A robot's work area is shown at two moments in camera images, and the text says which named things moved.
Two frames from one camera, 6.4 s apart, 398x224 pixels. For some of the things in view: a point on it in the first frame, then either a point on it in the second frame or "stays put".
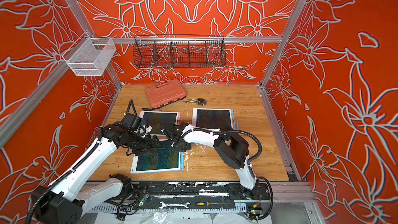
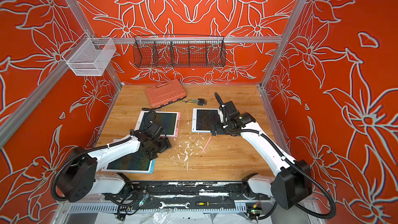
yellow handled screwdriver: [207, 203] stays put
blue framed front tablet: [160, 158] to [140, 162]
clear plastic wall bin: [89, 56] stays put
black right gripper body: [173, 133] to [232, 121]
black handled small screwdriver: [149, 109] stays put
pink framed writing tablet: [153, 119] stays put
